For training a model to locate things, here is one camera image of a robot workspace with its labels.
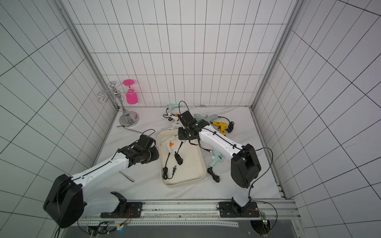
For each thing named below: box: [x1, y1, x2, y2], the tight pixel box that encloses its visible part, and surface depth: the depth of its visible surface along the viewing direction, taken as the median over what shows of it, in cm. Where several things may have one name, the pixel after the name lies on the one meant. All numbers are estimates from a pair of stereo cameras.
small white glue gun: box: [161, 135, 177, 153], surface depth 98 cm
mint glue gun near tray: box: [208, 148, 225, 168], surface depth 91 cm
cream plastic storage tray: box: [157, 128, 207, 187], surface depth 89 cm
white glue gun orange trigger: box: [167, 112, 180, 122], surface depth 112 cm
